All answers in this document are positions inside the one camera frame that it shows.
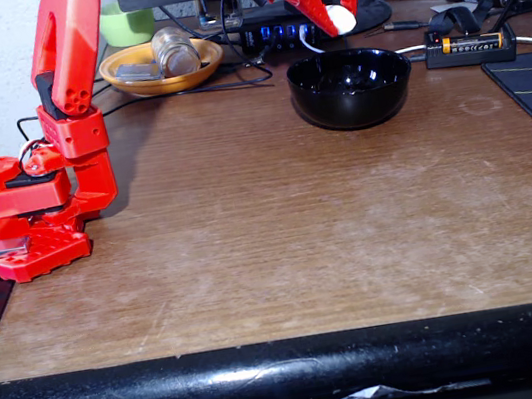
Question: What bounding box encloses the white eraser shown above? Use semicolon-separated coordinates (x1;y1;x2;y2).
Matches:
324;0;360;37

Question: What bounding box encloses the black USB hub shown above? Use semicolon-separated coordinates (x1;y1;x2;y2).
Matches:
236;6;324;61

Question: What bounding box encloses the black jack plug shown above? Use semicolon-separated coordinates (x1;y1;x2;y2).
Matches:
363;16;428;38

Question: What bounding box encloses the clear glass tumbler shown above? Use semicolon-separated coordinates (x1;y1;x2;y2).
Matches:
195;0;244;33

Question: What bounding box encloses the black glossy bowl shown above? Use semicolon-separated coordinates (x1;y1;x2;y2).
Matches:
282;39;420;140

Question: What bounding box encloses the clear glass jar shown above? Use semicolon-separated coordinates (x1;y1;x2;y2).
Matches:
147;21;204;81

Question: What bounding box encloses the yellow and black battery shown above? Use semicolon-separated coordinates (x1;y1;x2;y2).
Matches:
440;29;505;56

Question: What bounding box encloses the black battery charger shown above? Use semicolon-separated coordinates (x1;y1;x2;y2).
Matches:
420;17;521;75

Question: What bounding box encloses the clear bottle with green liquid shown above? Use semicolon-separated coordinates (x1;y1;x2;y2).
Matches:
94;0;159;52

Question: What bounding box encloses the small grey tin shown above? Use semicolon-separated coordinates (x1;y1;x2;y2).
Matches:
112;58;162;88

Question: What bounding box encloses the orange dish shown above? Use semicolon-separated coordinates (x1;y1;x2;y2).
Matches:
95;31;230;106

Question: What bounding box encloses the black table edge trim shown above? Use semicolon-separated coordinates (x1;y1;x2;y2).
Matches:
0;190;532;399

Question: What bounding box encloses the crumpled silver tape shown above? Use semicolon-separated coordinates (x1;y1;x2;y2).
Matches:
329;367;494;399

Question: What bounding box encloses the black strap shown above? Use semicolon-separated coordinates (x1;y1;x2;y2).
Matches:
426;2;484;42

